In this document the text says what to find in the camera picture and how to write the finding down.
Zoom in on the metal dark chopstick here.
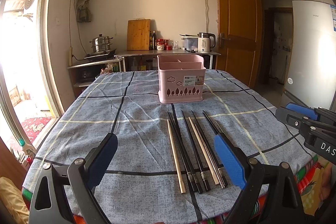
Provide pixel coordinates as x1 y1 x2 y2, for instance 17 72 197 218
191 111 228 189

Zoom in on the beige chopstick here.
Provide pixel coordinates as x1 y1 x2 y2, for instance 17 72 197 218
189 117 220 185

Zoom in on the metal kitchen shelf table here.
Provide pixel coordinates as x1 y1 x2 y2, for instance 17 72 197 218
115 49 221 72

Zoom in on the white refrigerator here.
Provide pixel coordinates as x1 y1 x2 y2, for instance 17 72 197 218
280 0 336 111

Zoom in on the blue plaid tablecloth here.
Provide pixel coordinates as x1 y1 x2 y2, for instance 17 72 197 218
23 70 317 223

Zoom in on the wooden door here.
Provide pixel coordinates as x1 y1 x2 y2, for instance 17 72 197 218
216 0 263 88

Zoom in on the low metal side shelf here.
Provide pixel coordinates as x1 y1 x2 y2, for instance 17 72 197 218
67 57 126 98

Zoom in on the pink utensil basket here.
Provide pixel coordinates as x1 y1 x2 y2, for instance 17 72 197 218
157 54 206 104

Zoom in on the white electric kettle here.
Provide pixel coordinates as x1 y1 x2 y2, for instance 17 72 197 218
198 32 216 53

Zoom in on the clear plastic storage box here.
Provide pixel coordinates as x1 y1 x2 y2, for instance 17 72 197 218
180 35 198 52

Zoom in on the induction cooker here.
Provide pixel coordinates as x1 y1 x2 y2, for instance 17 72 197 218
84 49 116 60

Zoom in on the red lid jar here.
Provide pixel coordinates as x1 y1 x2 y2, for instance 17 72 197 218
156 39 165 51

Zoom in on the stainless steel steamer pot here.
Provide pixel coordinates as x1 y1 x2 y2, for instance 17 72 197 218
91 34 113 53

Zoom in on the dark sauce bottle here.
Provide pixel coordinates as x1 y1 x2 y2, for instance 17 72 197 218
151 30 157 50

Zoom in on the bamboo cutting board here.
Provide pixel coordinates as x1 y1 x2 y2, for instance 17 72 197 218
127 19 150 51

